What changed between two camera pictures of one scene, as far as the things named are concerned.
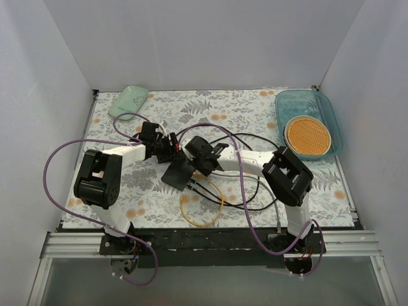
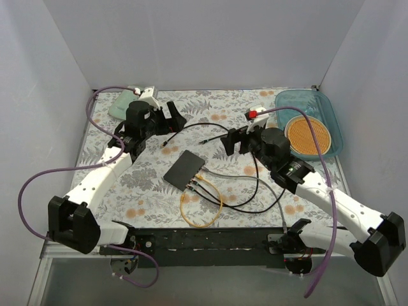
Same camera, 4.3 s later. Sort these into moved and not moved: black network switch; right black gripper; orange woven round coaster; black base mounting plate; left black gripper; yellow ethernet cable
Moved: right black gripper; left black gripper
Not moved: yellow ethernet cable; orange woven round coaster; black base mounting plate; black network switch
